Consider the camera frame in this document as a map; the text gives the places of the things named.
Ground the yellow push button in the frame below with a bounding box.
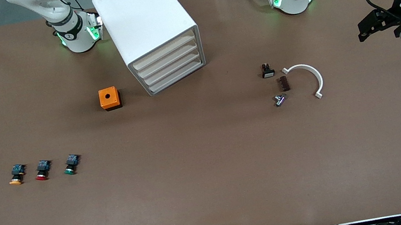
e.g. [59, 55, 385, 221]
[6, 163, 29, 187]

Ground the black square push button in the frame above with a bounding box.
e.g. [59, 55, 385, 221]
[260, 61, 276, 79]

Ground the red push button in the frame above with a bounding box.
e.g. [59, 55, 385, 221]
[33, 158, 54, 182]

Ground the green push button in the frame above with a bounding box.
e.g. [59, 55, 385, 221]
[61, 152, 83, 177]

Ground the white curved plastic clamp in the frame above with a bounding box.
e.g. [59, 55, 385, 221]
[281, 61, 327, 105]

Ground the brown terminal block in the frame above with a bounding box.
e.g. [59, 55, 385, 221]
[276, 76, 291, 93]

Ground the silver metal key switch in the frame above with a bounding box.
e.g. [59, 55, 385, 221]
[272, 92, 289, 108]

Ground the orange button enclosure box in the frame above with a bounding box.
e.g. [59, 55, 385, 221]
[98, 86, 123, 112]

